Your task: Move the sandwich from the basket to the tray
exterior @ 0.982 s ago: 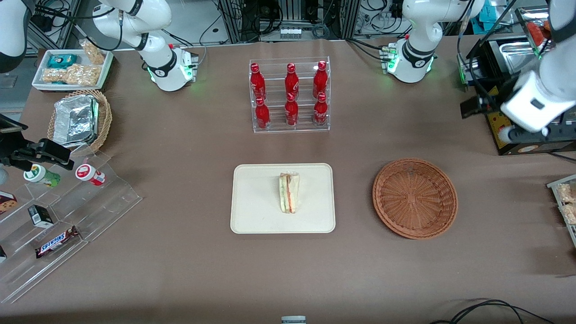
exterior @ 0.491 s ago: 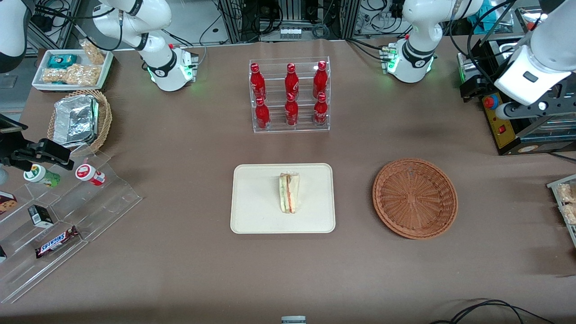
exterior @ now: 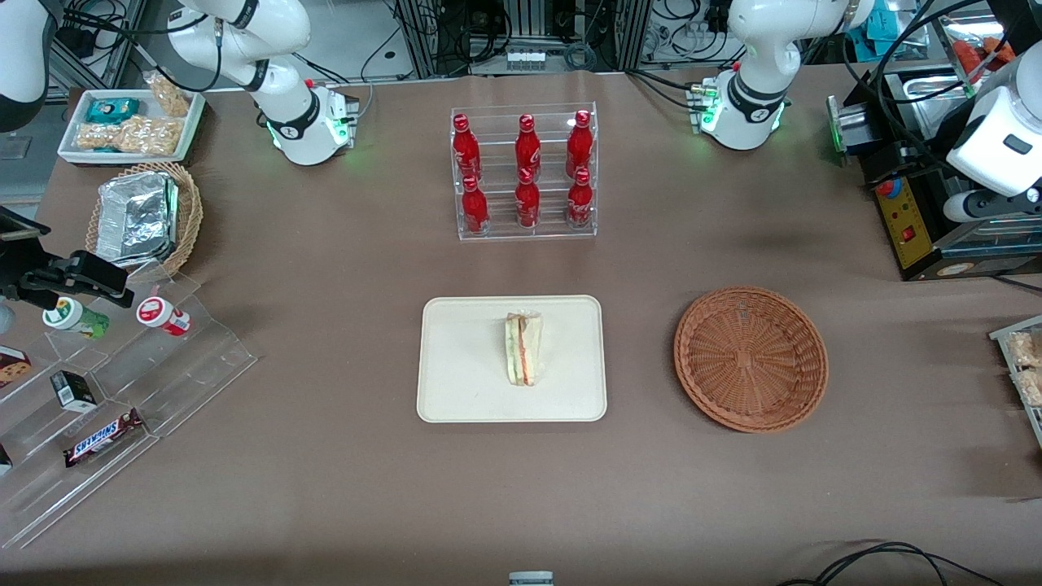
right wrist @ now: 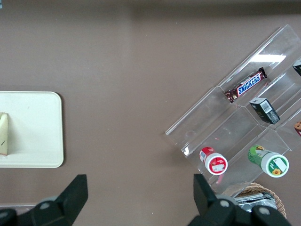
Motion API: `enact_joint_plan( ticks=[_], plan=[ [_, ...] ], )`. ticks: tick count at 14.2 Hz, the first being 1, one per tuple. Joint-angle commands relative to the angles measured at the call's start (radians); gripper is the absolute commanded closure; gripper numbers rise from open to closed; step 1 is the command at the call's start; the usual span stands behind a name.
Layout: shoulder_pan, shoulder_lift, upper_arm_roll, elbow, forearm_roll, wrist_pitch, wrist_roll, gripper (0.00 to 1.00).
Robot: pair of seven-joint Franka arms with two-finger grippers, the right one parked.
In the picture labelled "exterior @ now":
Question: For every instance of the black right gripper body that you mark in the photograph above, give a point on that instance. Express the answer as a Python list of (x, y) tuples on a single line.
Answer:
[(18, 275)]

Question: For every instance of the triangle sandwich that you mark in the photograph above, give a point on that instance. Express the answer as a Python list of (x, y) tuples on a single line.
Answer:
[(525, 350)]

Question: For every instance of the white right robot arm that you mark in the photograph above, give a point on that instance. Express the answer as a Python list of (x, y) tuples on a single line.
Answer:
[(281, 41)]

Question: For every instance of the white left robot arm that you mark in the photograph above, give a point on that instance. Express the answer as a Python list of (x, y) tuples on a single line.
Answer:
[(761, 49)]

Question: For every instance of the light tan wicker basket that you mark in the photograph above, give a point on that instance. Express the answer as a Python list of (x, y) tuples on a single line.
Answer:
[(189, 212)]

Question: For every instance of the white rectangular snack tray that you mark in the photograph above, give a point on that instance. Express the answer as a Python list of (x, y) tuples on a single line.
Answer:
[(69, 134)]

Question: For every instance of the brown round wicker basket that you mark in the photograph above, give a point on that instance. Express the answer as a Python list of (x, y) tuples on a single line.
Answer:
[(757, 366)]

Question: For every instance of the grey edge tray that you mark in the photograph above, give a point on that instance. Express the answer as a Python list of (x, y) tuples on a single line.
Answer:
[(1027, 415)]

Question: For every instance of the beige rectangular plastic tray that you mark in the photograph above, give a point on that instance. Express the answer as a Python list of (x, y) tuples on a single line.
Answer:
[(464, 366)]

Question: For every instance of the silver foil container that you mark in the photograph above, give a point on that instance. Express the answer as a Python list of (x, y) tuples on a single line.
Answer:
[(134, 220)]

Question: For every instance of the silver metal box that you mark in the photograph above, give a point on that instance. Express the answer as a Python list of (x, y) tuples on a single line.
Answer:
[(847, 122)]

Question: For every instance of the black food warmer appliance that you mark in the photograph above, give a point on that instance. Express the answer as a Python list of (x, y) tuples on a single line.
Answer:
[(916, 244)]

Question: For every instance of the brown cookie box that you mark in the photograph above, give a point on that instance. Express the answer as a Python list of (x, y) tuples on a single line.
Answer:
[(12, 368)]

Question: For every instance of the small black carton box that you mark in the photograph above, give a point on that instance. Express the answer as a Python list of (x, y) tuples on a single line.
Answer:
[(73, 392)]

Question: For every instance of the clear acrylic stepped display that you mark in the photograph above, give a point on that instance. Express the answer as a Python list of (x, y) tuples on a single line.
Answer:
[(187, 366)]

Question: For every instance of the red orange food pieces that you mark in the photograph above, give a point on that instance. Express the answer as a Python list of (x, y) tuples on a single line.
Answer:
[(977, 53)]

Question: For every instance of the large clear peanut bag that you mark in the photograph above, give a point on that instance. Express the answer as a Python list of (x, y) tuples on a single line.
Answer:
[(130, 137)]

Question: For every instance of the brown Snickers bar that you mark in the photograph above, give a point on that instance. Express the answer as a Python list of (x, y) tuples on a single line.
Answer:
[(102, 439)]

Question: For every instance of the teal snack packet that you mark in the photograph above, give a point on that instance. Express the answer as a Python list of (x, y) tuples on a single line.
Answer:
[(110, 110)]

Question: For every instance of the small clear snack bag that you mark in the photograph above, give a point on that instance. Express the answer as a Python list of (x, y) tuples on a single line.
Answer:
[(169, 96)]

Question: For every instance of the clear bagged pastry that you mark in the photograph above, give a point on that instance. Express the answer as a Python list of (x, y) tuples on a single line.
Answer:
[(1027, 350), (1032, 387)]

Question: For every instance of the red cola bottle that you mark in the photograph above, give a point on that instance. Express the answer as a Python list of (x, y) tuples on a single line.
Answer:
[(527, 203), (527, 150), (579, 146), (580, 203), (466, 150), (475, 212)]

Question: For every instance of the white power strip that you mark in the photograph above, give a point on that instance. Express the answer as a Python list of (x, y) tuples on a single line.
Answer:
[(525, 59)]

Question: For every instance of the clear acrylic bottle rack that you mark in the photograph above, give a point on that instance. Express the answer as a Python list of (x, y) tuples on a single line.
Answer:
[(505, 232)]

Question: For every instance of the grey device edge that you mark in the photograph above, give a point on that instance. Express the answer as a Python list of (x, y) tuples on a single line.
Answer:
[(531, 579)]

